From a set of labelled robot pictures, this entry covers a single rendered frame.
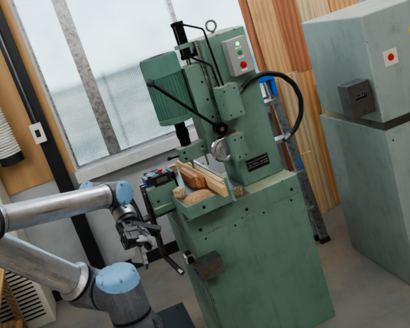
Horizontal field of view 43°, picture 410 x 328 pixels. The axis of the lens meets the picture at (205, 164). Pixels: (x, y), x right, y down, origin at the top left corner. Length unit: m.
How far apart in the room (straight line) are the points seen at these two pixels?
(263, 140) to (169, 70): 0.56
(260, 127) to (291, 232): 0.52
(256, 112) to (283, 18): 1.53
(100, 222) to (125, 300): 2.00
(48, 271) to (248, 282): 1.01
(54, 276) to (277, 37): 2.49
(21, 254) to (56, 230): 2.02
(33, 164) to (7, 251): 1.95
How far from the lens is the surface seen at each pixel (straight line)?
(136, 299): 1.93
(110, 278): 1.92
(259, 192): 2.43
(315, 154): 3.85
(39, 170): 3.75
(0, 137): 3.55
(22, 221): 1.72
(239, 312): 2.59
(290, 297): 2.68
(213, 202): 2.24
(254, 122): 2.48
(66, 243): 3.91
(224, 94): 2.32
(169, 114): 2.37
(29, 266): 1.89
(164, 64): 2.34
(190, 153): 2.46
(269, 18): 3.83
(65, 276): 1.97
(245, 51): 2.38
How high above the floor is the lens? 1.66
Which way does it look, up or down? 16 degrees down
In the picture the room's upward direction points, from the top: 18 degrees counter-clockwise
